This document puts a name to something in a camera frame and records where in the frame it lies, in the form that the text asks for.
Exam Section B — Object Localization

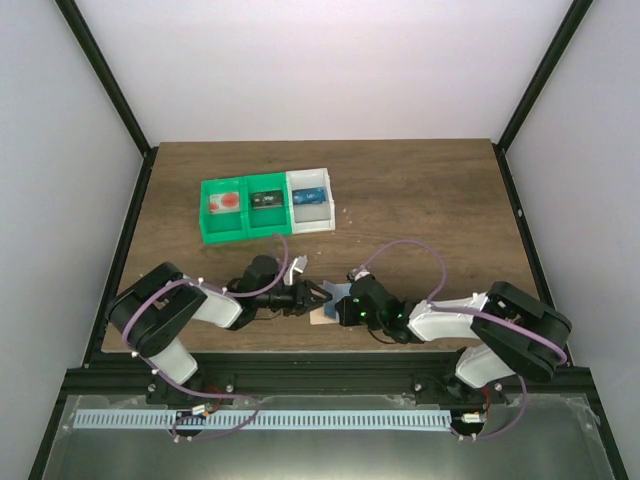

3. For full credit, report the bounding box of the pink leather card holder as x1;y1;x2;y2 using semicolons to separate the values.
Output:
309;280;351;326

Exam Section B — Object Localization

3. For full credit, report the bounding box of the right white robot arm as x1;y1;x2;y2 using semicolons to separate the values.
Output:
333;274;572;389

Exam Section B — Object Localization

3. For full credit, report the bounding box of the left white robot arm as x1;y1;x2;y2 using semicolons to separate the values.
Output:
106;255;333;385

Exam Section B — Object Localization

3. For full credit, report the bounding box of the blue card in bin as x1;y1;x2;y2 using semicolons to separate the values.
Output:
291;187;327;206

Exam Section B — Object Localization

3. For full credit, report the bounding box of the black card in bin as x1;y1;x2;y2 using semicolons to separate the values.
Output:
250;190;284;210

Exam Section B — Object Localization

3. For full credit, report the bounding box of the red dotted card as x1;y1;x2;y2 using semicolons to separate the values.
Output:
207;191;241;215

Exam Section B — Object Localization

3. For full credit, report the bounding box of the white bin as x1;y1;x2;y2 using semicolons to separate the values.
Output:
286;168;335;234

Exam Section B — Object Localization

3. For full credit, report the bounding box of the middle green bin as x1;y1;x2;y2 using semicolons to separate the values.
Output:
245;172;292;238

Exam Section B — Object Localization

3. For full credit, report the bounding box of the green bin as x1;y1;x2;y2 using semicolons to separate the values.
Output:
199;177;248;245
245;172;292;238

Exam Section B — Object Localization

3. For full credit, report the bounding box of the left green bin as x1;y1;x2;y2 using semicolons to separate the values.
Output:
199;177;248;245

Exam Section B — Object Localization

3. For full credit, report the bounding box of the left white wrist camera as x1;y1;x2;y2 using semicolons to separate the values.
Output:
283;255;308;286

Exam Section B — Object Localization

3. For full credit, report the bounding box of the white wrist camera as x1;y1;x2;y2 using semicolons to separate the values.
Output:
283;255;308;286
347;265;371;283

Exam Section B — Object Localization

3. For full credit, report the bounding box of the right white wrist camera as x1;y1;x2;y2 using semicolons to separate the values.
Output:
347;265;371;283

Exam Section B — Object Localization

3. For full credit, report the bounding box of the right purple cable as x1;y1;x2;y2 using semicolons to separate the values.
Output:
357;239;569;366

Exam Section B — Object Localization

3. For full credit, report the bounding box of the purple cable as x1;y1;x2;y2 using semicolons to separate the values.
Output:
357;239;569;366
122;233;289;396

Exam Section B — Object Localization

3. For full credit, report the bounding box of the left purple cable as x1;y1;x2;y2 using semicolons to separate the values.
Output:
122;233;289;396

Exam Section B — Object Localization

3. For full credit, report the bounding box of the light blue slotted cable duct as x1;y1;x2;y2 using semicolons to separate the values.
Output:
73;409;451;432

